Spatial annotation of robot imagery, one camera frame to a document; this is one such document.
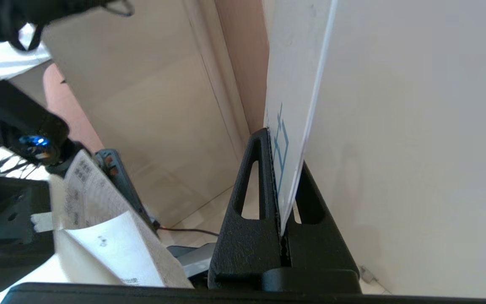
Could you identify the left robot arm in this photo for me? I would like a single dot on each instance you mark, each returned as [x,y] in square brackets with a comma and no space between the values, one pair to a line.
[11,114]

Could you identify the white door sign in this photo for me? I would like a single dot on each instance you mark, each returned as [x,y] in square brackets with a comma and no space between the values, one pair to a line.
[298,84]

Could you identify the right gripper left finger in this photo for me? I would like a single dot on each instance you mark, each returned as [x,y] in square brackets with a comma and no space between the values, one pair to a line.
[247,249]

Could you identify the grey metal bar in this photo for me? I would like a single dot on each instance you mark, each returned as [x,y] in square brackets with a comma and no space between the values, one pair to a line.
[120,177]

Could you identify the white door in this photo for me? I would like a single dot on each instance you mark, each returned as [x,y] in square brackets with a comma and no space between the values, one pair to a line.
[416,147]

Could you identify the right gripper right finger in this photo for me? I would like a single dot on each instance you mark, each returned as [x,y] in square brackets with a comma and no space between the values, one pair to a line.
[323,249]

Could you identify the pink rounded panel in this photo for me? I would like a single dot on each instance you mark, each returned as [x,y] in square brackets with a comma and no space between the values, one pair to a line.
[70,109]

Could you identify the printed white paper sheet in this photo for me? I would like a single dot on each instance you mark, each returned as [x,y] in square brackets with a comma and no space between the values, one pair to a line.
[99,219]

